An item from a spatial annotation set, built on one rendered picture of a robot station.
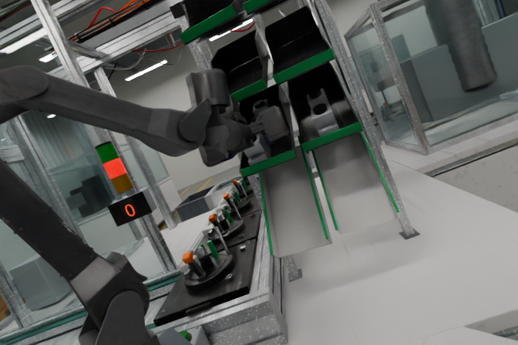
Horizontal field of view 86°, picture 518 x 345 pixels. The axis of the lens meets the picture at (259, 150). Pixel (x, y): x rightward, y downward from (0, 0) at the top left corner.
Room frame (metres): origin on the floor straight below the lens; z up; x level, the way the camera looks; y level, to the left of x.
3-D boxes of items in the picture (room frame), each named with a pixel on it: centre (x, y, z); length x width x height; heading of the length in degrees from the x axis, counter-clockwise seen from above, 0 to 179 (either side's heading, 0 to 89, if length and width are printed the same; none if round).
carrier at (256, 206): (1.22, 0.19, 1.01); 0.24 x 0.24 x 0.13; 84
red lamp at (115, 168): (0.86, 0.42, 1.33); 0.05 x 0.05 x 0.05
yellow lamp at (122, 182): (0.86, 0.42, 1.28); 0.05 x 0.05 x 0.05
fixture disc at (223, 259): (0.72, 0.25, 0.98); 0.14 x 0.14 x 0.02
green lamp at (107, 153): (0.86, 0.42, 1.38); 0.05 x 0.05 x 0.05
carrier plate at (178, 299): (0.72, 0.25, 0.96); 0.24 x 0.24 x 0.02; 84
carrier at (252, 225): (0.98, 0.22, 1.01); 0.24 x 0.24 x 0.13; 84
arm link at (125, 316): (0.32, 0.24, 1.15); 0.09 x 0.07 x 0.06; 40
